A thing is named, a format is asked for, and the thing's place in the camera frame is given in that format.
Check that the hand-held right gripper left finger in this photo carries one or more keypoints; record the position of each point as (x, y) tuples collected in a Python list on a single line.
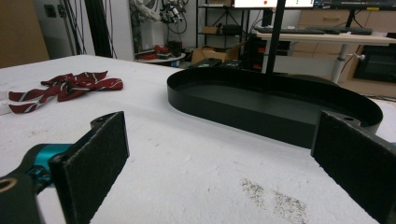
[(93, 161)]

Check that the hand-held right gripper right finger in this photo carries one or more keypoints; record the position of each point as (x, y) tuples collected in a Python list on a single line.
[(355, 158)]

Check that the red striped bow tie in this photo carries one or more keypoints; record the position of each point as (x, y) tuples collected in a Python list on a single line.
[(67, 88)]

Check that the black oval tray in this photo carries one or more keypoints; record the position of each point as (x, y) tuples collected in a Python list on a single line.
[(264, 105)]

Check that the white desk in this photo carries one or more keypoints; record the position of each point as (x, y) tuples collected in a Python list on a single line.
[(327, 42)]

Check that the round white side table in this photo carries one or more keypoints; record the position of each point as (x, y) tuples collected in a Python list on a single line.
[(160, 56)]

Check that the black keyboard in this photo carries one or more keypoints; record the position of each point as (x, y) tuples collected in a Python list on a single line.
[(288, 30)]

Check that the black metal pole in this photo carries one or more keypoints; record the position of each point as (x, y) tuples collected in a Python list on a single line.
[(275, 37)]

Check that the brown wooden board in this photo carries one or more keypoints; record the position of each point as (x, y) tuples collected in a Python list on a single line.
[(21, 32)]

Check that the cardboard box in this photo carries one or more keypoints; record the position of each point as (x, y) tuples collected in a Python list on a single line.
[(214, 53)]

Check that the computer monitor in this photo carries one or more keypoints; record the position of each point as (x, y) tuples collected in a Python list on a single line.
[(274, 3)]

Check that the black metal shelf rack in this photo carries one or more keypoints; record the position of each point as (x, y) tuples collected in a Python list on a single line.
[(219, 21)]

